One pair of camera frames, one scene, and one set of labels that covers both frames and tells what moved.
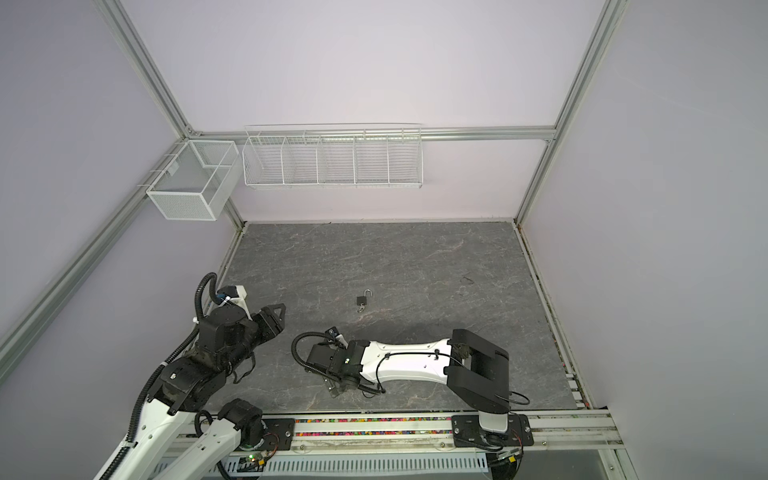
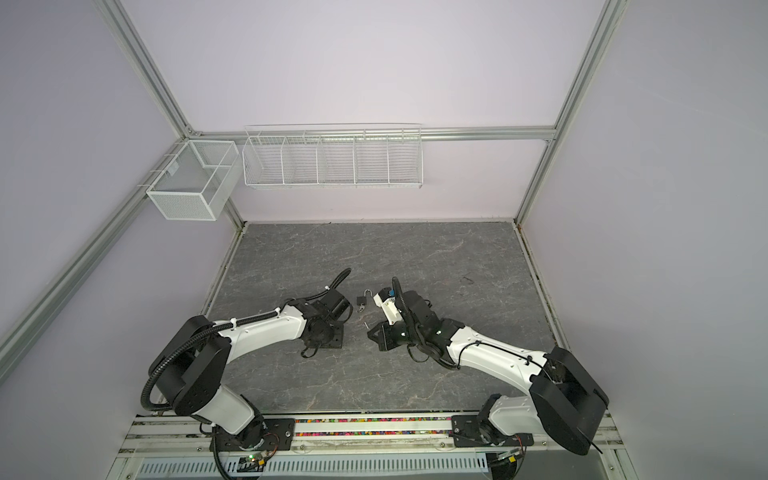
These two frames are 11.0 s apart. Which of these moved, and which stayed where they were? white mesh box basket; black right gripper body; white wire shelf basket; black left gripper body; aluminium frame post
Moved: black left gripper body; black right gripper body
Stayed: aluminium frame post; white mesh box basket; white wire shelf basket
